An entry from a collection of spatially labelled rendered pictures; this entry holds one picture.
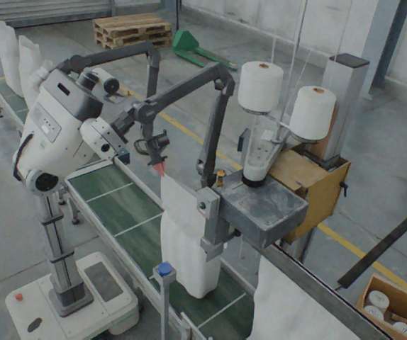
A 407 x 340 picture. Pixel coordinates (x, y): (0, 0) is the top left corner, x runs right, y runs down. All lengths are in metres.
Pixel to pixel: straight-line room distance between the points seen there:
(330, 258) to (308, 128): 1.92
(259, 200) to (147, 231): 1.32
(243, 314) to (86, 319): 0.88
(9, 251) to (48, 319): 0.94
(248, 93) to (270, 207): 0.45
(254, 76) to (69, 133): 0.73
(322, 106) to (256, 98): 0.28
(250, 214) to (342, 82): 0.60
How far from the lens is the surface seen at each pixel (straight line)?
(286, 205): 1.31
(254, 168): 1.31
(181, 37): 6.86
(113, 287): 2.37
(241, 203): 1.27
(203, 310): 2.12
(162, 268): 1.67
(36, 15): 8.74
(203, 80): 1.49
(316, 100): 1.27
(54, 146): 1.49
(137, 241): 2.43
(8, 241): 3.19
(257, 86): 1.41
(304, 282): 1.45
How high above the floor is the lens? 2.16
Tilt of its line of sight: 36 degrees down
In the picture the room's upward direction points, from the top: 5 degrees clockwise
